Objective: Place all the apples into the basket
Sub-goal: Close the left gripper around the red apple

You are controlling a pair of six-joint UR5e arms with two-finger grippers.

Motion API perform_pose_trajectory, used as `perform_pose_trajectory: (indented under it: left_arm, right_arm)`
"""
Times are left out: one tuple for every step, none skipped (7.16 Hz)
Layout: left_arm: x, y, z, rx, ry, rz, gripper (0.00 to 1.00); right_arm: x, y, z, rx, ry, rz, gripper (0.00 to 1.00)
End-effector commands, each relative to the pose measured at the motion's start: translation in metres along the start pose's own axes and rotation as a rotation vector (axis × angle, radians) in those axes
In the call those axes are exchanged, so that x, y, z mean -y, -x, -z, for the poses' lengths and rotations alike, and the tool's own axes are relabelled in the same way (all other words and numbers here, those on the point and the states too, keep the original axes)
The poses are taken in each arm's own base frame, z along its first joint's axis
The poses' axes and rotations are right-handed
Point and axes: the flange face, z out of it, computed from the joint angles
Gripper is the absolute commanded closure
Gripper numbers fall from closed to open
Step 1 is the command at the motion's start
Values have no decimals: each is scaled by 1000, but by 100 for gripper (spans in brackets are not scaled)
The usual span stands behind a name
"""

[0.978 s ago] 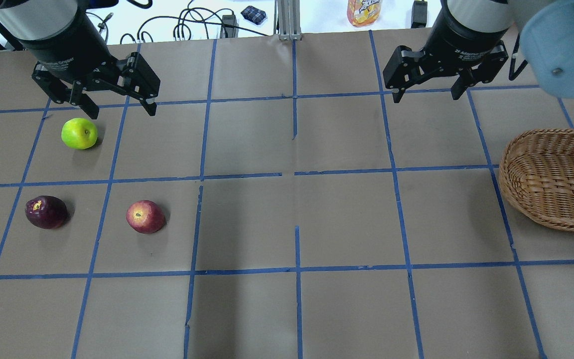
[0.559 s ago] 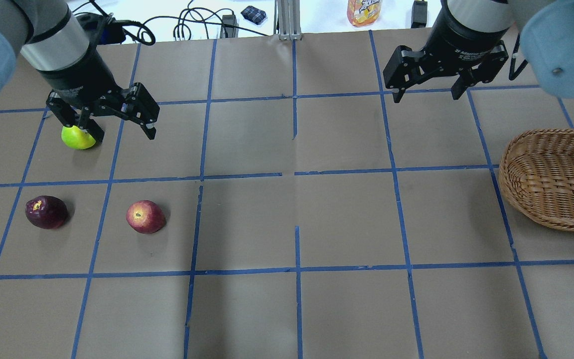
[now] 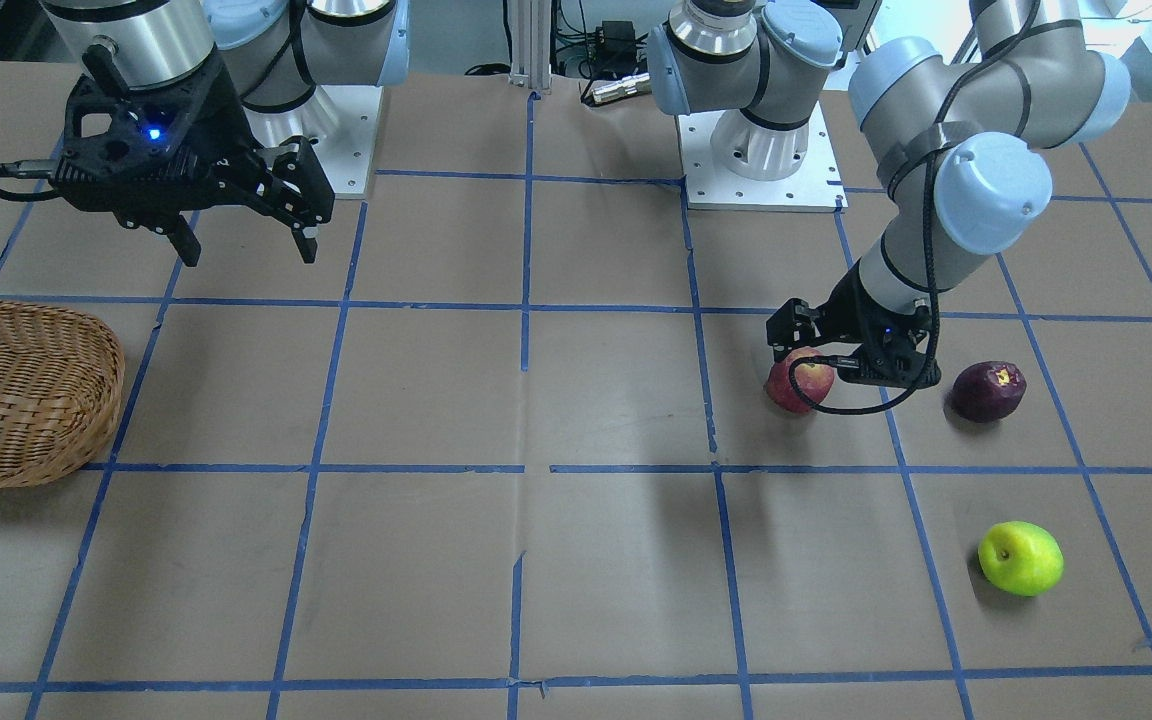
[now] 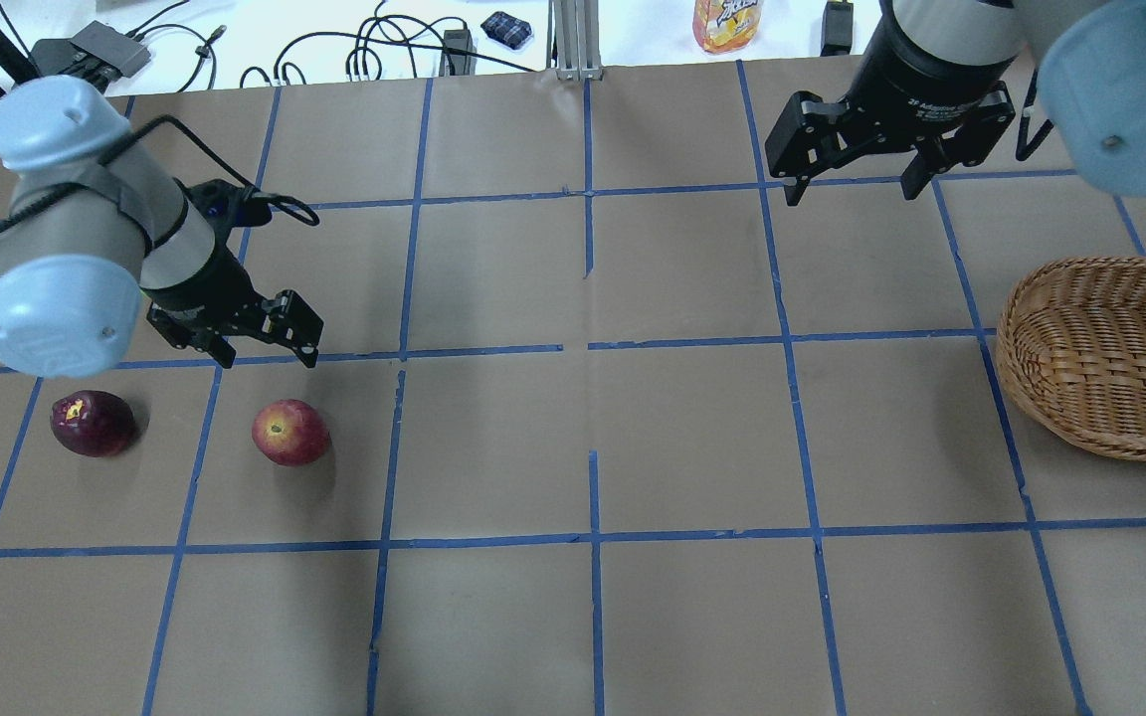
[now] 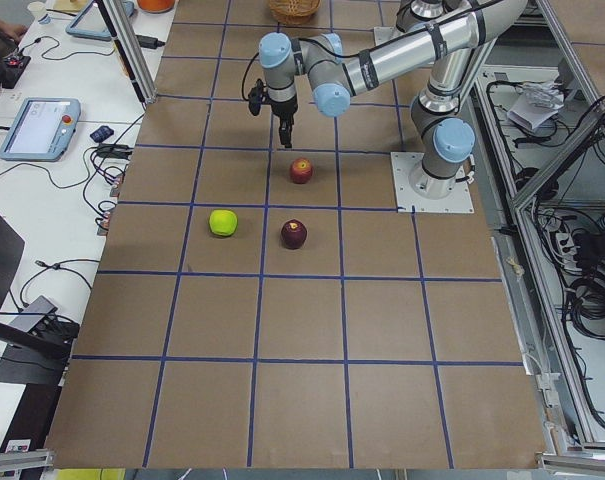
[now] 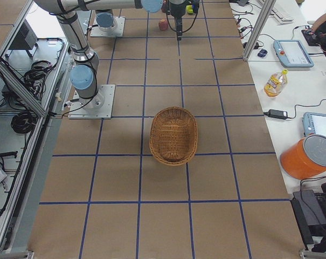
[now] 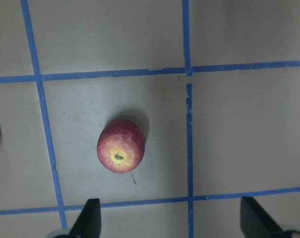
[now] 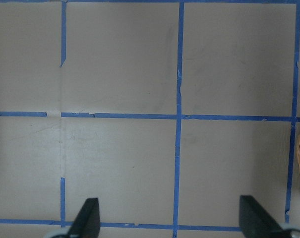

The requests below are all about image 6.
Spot white keyboard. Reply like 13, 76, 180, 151
271, 2, 294, 24

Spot blue computer mouse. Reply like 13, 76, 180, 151
257, 49, 268, 58

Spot person's hand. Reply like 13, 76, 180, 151
310, 22, 320, 34

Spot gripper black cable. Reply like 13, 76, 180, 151
165, 0, 202, 35

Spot black power brick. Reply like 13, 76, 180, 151
263, 109, 288, 120

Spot front aluminium frame post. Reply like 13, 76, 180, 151
243, 0, 276, 61

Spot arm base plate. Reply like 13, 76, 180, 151
90, 16, 126, 38
67, 85, 115, 119

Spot yellow drink bottle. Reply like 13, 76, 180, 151
263, 69, 288, 97

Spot coiled black cables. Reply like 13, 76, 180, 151
11, 110, 38, 134

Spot green apple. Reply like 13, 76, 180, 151
186, 5, 194, 15

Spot orange bucket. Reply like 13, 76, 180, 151
280, 134, 326, 180

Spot grey electronics box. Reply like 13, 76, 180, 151
9, 19, 38, 57

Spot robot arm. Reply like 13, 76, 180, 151
36, 1, 199, 119

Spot red apple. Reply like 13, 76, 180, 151
158, 19, 169, 31

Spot wicker basket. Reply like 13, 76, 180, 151
149, 107, 198, 166

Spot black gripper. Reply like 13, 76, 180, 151
168, 0, 199, 40

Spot right teach pendant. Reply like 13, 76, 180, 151
273, 40, 314, 68

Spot teach pendant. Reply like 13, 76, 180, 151
273, 40, 314, 68
302, 112, 326, 137

